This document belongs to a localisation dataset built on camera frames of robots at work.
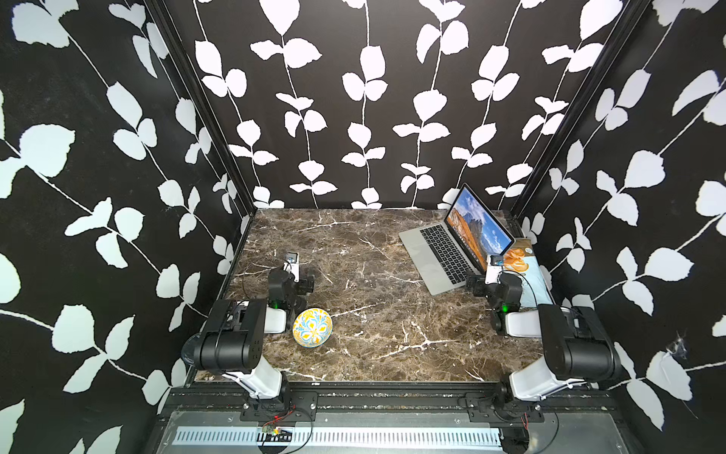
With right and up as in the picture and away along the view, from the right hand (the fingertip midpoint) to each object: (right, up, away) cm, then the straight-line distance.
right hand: (480, 264), depth 94 cm
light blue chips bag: (+18, +1, +7) cm, 19 cm away
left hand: (-63, +1, 0) cm, 63 cm away
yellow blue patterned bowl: (-56, -19, -7) cm, 60 cm away
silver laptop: (-8, +3, +12) cm, 15 cm away
